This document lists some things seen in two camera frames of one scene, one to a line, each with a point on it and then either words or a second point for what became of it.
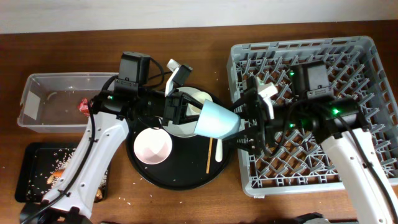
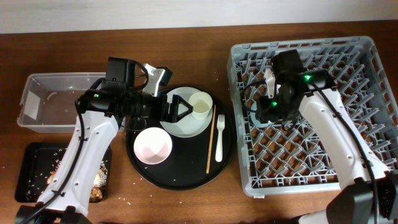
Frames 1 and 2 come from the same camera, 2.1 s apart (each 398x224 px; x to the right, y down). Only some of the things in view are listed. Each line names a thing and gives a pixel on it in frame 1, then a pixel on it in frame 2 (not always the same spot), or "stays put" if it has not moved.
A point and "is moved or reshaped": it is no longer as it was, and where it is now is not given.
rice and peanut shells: [42, 181] stays put
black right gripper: [260, 129] to [264, 113]
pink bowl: [152, 146] stays put
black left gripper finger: [186, 98] to [177, 99]
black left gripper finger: [190, 118] to [178, 117]
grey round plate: [183, 129] stays put
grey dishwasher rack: [298, 161] stays put
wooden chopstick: [209, 155] stays put
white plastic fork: [219, 152] stays put
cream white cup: [201, 96] stays put
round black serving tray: [194, 162] stays put
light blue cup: [216, 121] is moved or reshaped
